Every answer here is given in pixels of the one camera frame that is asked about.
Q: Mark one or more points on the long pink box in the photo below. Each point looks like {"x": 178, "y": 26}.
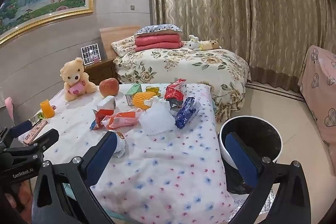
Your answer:
{"x": 34, "y": 132}

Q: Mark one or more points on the yellow bear plush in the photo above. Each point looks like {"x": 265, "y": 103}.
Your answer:
{"x": 210, "y": 44}

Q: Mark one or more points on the beige patterned curtain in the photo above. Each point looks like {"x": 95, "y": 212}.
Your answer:
{"x": 236, "y": 16}

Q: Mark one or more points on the yellow snack packet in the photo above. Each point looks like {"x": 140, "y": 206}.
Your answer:
{"x": 152, "y": 89}

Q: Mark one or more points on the orange juice bottle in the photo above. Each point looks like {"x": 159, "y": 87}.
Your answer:
{"x": 47, "y": 109}

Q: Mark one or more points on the pink orange wrapper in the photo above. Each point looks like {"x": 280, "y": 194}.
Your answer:
{"x": 122, "y": 119}

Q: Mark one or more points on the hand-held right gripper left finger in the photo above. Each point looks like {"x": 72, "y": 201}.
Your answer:
{"x": 103, "y": 158}

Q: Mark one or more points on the cream teddy bear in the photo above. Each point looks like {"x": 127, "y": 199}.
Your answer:
{"x": 74, "y": 74}

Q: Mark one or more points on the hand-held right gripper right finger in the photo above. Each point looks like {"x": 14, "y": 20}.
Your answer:
{"x": 241, "y": 158}

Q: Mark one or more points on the black photo frame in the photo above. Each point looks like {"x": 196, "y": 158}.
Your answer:
{"x": 89, "y": 52}

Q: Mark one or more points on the pink folded blanket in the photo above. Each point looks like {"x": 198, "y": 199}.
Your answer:
{"x": 157, "y": 43}

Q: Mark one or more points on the red snack packet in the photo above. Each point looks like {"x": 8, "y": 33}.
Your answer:
{"x": 172, "y": 96}

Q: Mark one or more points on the white trash bin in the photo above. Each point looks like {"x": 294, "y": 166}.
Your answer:
{"x": 252, "y": 129}

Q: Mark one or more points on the red apple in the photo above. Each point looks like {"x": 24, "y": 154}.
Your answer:
{"x": 109, "y": 87}

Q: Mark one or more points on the blue dotted pillow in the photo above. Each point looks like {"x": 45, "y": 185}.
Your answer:
{"x": 157, "y": 29}

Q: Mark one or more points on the pink heart print cover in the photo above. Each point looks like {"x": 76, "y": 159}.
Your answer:
{"x": 320, "y": 98}

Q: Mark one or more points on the wooden headboard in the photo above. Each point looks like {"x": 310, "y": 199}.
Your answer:
{"x": 115, "y": 35}

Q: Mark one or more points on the white foam block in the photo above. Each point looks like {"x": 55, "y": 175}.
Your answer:
{"x": 106, "y": 103}

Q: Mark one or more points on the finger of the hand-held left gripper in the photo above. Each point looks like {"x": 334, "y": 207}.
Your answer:
{"x": 44, "y": 140}
{"x": 21, "y": 128}

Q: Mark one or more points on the orange foam fruit net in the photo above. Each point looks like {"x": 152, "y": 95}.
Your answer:
{"x": 143, "y": 100}

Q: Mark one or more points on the small pink box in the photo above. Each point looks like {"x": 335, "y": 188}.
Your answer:
{"x": 96, "y": 59}

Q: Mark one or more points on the red milk carton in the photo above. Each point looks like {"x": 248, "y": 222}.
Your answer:
{"x": 178, "y": 85}

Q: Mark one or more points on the blue plastic packet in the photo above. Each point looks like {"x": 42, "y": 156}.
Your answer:
{"x": 185, "y": 112}

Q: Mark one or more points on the white wrapper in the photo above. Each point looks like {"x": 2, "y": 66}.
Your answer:
{"x": 120, "y": 145}

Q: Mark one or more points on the pink cloth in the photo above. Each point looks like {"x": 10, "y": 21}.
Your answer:
{"x": 8, "y": 106}

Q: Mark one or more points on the white foam fruit net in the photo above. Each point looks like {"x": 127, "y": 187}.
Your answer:
{"x": 157, "y": 116}

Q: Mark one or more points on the floral bed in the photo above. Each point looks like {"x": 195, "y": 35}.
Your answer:
{"x": 170, "y": 64}

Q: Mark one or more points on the small green yellow packet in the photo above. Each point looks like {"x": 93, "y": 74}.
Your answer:
{"x": 39, "y": 116}

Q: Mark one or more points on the green drink carton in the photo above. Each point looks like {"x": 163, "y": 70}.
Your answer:
{"x": 134, "y": 91}

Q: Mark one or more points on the white rabbit plush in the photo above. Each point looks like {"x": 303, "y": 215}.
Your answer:
{"x": 193, "y": 43}

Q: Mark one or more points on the red crumpled wrapper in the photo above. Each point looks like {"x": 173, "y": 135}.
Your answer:
{"x": 98, "y": 117}

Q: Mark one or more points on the wooden nightstand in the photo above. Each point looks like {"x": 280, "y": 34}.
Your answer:
{"x": 102, "y": 71}

